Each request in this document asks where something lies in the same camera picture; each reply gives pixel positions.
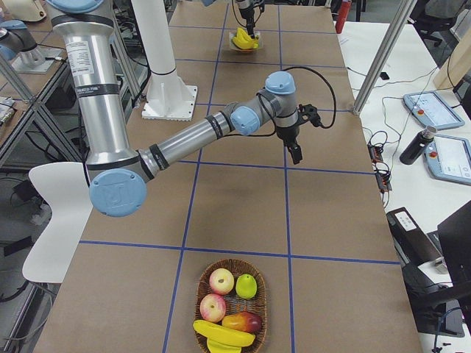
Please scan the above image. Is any far teach pendant tablet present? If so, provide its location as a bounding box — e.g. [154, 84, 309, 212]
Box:
[403, 91, 464, 130]

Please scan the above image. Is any yellow banana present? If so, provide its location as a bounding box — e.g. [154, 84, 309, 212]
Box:
[193, 319, 255, 347]
[231, 37, 260, 51]
[233, 27, 249, 49]

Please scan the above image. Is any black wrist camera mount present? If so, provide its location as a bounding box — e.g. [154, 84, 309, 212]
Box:
[297, 104, 322, 127]

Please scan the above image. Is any black computer monitor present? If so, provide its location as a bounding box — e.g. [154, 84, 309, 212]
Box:
[411, 203, 470, 338]

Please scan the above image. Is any wicker fruit basket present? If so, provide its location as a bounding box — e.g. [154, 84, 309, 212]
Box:
[194, 259, 268, 352]

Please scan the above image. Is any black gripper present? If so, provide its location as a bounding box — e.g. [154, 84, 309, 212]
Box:
[241, 9, 255, 38]
[276, 125, 302, 164]

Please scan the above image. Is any black water bottle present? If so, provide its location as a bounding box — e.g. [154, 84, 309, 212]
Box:
[400, 126, 437, 165]

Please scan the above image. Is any yellow banana basket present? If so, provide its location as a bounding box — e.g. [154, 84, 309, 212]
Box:
[247, 35, 259, 50]

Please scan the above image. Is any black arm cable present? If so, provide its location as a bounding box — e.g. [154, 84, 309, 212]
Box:
[257, 65, 338, 138]

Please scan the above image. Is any red yellow apple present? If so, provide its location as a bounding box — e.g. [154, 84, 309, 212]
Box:
[199, 293, 226, 323]

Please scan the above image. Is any teach pendant tablet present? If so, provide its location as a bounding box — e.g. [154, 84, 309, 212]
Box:
[403, 91, 464, 130]
[425, 135, 470, 185]

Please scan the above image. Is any green pear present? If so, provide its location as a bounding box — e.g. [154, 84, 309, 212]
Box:
[235, 274, 258, 299]

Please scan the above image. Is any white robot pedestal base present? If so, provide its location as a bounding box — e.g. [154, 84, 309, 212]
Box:
[132, 0, 198, 121]

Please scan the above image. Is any near teach pendant tablet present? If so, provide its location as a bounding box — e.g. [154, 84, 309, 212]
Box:
[425, 135, 470, 185]

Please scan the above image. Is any aluminium frame post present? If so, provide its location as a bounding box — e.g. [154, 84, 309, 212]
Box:
[353, 0, 417, 115]

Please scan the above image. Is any grey square plate orange rim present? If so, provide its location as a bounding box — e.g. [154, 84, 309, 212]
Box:
[229, 31, 263, 54]

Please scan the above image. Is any red fire extinguisher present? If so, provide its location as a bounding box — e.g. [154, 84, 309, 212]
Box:
[335, 0, 352, 34]

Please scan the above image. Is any yellow starfruit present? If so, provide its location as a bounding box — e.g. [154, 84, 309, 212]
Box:
[207, 338, 241, 353]

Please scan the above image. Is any red mango fruit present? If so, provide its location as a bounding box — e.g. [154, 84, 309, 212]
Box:
[222, 311, 262, 333]

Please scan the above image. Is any black desktop box white label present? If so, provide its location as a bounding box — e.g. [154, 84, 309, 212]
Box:
[386, 207, 442, 297]

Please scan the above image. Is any white chair back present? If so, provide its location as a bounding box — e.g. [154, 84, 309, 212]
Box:
[22, 162, 92, 284]

